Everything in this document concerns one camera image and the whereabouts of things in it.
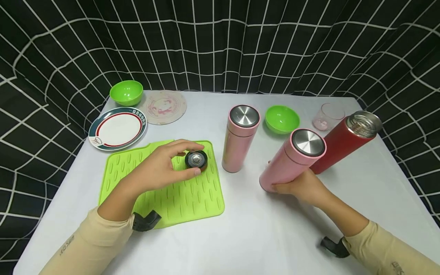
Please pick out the green plastic bowl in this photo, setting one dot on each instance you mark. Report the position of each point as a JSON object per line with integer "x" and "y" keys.
{"x": 126, "y": 93}
{"x": 282, "y": 119}

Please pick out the red thermos bottle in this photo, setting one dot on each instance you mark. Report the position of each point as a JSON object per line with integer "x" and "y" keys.
{"x": 343, "y": 143}

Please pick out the white plate with red rim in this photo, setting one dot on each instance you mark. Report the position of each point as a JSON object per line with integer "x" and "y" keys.
{"x": 118, "y": 128}

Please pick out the person's right hand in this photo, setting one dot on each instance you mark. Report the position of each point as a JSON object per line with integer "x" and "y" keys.
{"x": 306, "y": 187}

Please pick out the person's left hand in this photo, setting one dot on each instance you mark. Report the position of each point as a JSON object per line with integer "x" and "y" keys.
{"x": 154, "y": 170}

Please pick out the round patterned coaster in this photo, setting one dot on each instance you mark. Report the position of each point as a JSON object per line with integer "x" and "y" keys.
{"x": 166, "y": 107}

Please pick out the pink thermos bottle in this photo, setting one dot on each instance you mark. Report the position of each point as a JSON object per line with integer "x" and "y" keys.
{"x": 292, "y": 160}
{"x": 239, "y": 141}

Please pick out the black thermos lid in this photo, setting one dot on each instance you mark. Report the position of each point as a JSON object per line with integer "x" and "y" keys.
{"x": 196, "y": 159}

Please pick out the black wrist band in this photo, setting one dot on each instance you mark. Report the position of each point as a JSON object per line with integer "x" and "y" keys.
{"x": 146, "y": 220}
{"x": 335, "y": 246}

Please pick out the person's right thumb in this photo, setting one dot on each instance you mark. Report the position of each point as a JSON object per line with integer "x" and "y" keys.
{"x": 283, "y": 188}

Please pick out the clear glass cup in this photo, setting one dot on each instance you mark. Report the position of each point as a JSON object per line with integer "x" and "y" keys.
{"x": 328, "y": 116}

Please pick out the person's left forearm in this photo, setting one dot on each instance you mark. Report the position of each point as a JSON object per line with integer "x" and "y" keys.
{"x": 92, "y": 236}

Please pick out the person's right forearm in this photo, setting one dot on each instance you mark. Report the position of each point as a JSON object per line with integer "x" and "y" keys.
{"x": 371, "y": 236}

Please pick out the green silicone mat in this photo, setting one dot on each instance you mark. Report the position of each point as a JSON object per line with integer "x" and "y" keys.
{"x": 192, "y": 198}

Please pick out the person's left index finger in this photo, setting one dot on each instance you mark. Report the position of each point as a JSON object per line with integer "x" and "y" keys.
{"x": 187, "y": 145}

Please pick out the person's left thumb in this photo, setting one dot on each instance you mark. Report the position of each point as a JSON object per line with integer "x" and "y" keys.
{"x": 184, "y": 175}

